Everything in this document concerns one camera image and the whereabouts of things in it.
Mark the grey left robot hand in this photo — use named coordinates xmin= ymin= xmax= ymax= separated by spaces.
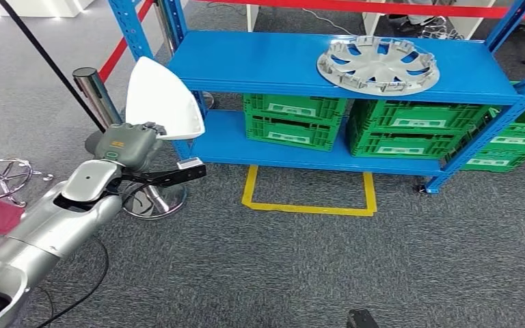
xmin=93 ymin=122 xmax=168 ymax=174

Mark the white triangular plastic part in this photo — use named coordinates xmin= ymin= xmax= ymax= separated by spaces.
xmin=124 ymin=56 xmax=206 ymax=141

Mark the blue metal shelf rack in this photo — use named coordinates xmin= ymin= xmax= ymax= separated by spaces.
xmin=107 ymin=0 xmax=525 ymax=195

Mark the short red barrier belt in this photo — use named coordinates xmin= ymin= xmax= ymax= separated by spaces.
xmin=98 ymin=0 xmax=154 ymax=83

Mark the chrome chair star base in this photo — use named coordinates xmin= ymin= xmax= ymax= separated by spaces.
xmin=0 ymin=157 xmax=55 ymax=208

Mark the white plinth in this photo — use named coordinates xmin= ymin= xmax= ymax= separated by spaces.
xmin=0 ymin=0 xmax=96 ymax=18

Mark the white desk side panel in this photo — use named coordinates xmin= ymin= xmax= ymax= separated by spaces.
xmin=362 ymin=11 xmax=386 ymax=36
xmin=453 ymin=17 xmax=496 ymax=41
xmin=245 ymin=3 xmax=260 ymax=33

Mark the yellow tape outline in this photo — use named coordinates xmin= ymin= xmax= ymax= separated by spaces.
xmin=241 ymin=165 xmax=378 ymax=217

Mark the grey wheel hubcap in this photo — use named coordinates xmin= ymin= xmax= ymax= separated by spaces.
xmin=317 ymin=35 xmax=441 ymax=97

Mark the long red barrier belt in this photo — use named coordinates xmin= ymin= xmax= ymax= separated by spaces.
xmin=208 ymin=0 xmax=525 ymax=21

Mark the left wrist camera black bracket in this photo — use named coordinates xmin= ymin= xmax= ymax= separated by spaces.
xmin=120 ymin=157 xmax=208 ymax=189

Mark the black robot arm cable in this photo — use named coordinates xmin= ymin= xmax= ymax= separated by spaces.
xmin=36 ymin=235 xmax=110 ymax=328

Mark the white cable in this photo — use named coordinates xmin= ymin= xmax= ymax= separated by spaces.
xmin=302 ymin=8 xmax=355 ymax=37

